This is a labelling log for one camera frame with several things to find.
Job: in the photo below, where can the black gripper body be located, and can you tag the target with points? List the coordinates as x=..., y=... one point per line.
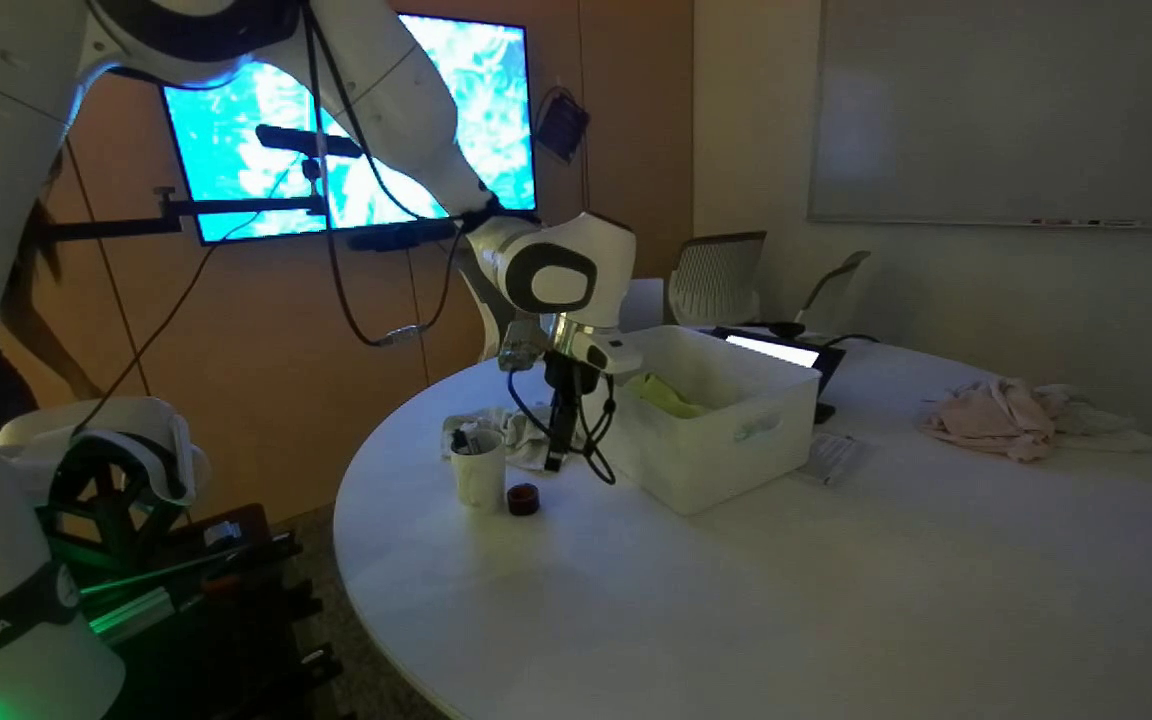
x=570, y=379

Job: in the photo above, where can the white waffle towel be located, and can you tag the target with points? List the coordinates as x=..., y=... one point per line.
x=521, y=431

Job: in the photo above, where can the dark tape roll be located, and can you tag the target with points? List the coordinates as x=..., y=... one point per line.
x=521, y=501

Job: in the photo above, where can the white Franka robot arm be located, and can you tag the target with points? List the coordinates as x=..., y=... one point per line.
x=390, y=81

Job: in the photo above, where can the white cup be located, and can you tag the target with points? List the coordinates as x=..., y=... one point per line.
x=476, y=477

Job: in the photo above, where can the white plastic basket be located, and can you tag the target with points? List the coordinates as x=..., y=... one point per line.
x=722, y=442

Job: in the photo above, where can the grey mesh office chair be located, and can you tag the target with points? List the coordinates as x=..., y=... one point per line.
x=716, y=281

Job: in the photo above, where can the pink cloth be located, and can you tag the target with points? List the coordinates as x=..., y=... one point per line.
x=996, y=422

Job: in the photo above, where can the pale white cloth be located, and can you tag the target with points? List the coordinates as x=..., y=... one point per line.
x=1100, y=417

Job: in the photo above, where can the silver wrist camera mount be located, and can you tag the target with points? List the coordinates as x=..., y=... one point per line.
x=589, y=344

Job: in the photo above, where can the black wall device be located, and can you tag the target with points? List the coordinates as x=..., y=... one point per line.
x=566, y=123

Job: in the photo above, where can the wall television screen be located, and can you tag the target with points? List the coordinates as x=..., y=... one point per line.
x=242, y=144

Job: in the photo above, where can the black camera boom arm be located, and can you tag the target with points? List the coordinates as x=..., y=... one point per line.
x=108, y=226

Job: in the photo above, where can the wall whiteboard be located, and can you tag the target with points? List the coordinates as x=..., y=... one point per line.
x=1016, y=115

